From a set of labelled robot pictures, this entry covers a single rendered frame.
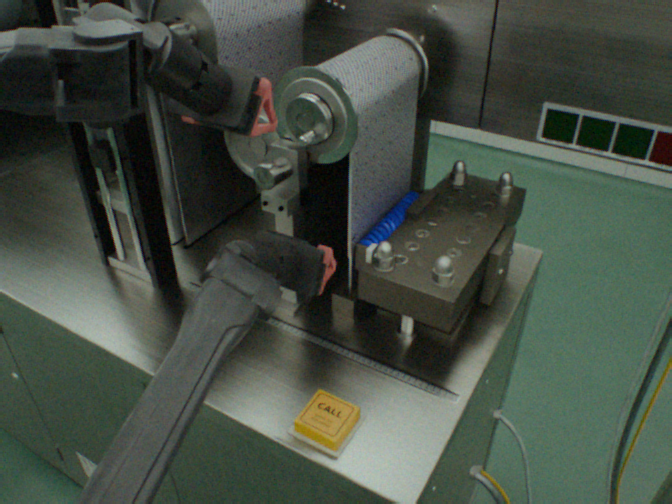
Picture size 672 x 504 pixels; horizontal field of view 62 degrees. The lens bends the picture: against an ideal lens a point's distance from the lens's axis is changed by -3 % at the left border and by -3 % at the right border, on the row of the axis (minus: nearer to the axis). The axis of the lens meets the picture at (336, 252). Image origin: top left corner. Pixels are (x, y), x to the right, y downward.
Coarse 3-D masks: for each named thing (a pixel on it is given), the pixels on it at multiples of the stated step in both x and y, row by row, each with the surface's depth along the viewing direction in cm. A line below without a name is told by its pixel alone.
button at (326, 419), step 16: (320, 400) 81; (336, 400) 81; (304, 416) 79; (320, 416) 79; (336, 416) 79; (352, 416) 79; (304, 432) 78; (320, 432) 77; (336, 432) 77; (336, 448) 77
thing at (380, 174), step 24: (408, 120) 99; (384, 144) 93; (408, 144) 103; (360, 168) 88; (384, 168) 96; (408, 168) 106; (360, 192) 91; (384, 192) 99; (360, 216) 93; (384, 216) 103; (360, 240) 96
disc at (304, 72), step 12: (288, 72) 82; (300, 72) 81; (312, 72) 80; (324, 72) 79; (288, 84) 83; (336, 84) 79; (276, 96) 85; (348, 96) 79; (276, 108) 86; (348, 108) 79; (348, 120) 81; (348, 132) 82; (348, 144) 83; (312, 156) 87; (324, 156) 86; (336, 156) 85
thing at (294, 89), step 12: (408, 48) 97; (300, 84) 81; (312, 84) 80; (324, 84) 79; (288, 96) 83; (324, 96) 80; (336, 96) 79; (336, 108) 80; (336, 120) 81; (288, 132) 87; (336, 132) 82; (324, 144) 84; (336, 144) 83
